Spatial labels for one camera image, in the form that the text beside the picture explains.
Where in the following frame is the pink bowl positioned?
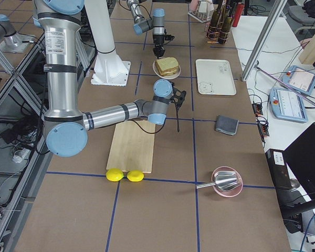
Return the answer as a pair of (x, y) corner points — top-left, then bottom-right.
(211, 166), (244, 197)

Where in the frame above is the grey folded cloth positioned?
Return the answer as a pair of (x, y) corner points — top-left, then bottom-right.
(215, 115), (239, 135)

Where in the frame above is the wooden cutting board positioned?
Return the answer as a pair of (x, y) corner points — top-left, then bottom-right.
(106, 120), (155, 173)

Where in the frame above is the yellow lemon half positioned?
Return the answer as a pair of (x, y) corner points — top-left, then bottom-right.
(106, 168), (124, 182)
(127, 170), (144, 182)

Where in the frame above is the white round plate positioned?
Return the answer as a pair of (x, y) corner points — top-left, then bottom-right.
(152, 60), (181, 80)

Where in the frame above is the copper wire bottle rack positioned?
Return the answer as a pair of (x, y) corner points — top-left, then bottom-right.
(206, 22), (230, 43)

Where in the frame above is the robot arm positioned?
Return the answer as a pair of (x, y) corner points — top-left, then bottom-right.
(33, 1), (174, 157)
(126, 0), (167, 59)

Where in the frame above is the white wire cup rack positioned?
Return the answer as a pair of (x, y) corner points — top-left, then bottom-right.
(188, 0), (214, 23)

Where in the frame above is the blue teach pendant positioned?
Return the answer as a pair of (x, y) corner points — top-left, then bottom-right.
(282, 65), (315, 95)
(269, 88), (308, 123)

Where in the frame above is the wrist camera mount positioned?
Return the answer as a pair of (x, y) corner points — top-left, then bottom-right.
(164, 34), (175, 41)
(171, 82), (187, 109)

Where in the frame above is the dark green wine bottle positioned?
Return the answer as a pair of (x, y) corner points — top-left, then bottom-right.
(218, 6), (235, 44)

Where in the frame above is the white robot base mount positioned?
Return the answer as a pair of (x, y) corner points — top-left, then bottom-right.
(85, 0), (131, 87)

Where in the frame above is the metal scoop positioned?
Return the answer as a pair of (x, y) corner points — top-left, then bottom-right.
(196, 171), (241, 192)

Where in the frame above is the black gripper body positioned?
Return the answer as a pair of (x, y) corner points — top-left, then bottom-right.
(153, 34), (165, 53)

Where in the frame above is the aluminium frame post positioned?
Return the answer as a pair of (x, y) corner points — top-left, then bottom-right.
(241, 0), (287, 81)

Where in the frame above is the black box device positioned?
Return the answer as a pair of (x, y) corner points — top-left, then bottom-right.
(265, 149), (292, 190)

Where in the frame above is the cream bear print tray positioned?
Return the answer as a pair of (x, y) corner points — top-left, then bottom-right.
(195, 59), (237, 96)

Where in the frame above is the red cylinder can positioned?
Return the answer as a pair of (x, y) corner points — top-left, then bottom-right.
(232, 2), (245, 27)

